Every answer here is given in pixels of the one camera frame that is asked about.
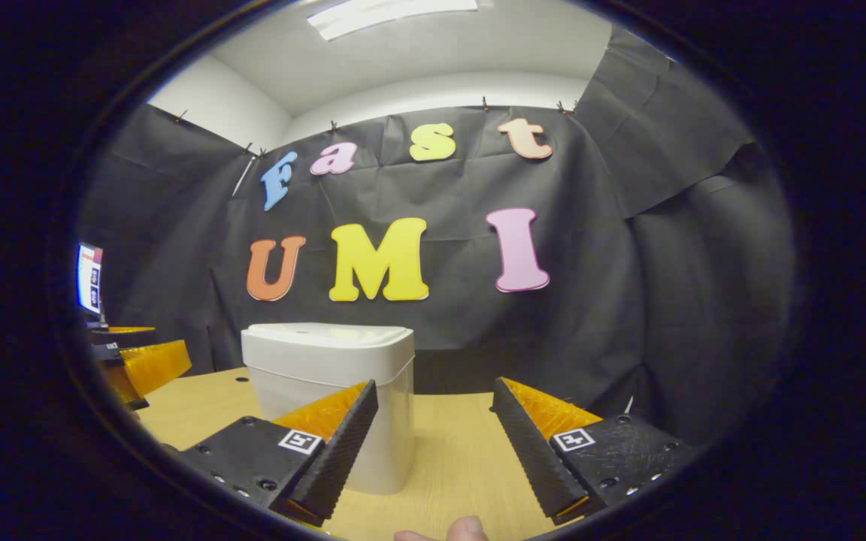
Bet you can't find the white desktop garbage bin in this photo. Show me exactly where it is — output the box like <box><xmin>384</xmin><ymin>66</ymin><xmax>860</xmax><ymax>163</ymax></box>
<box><xmin>241</xmin><ymin>323</ymin><xmax>416</xmax><ymax>495</ymax></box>

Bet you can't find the computer monitor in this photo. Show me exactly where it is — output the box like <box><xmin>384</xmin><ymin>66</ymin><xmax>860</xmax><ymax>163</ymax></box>
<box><xmin>76</xmin><ymin>242</ymin><xmax>103</xmax><ymax>315</ymax></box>

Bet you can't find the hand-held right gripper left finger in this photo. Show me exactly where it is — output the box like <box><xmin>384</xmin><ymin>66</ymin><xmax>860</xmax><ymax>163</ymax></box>
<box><xmin>176</xmin><ymin>379</ymin><xmax>380</xmax><ymax>528</ymax></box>

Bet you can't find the wooden desktop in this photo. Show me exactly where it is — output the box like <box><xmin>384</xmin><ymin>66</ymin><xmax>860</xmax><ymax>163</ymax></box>
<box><xmin>136</xmin><ymin>367</ymin><xmax>629</xmax><ymax>541</ymax></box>

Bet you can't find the ceiling light panel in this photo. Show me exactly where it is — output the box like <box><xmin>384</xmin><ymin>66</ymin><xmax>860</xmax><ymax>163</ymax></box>
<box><xmin>307</xmin><ymin>0</ymin><xmax>479</xmax><ymax>42</ymax></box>

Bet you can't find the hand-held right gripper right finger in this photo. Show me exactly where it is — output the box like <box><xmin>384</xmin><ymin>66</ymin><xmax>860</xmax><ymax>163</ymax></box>
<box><xmin>491</xmin><ymin>376</ymin><xmax>696</xmax><ymax>527</ymax></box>

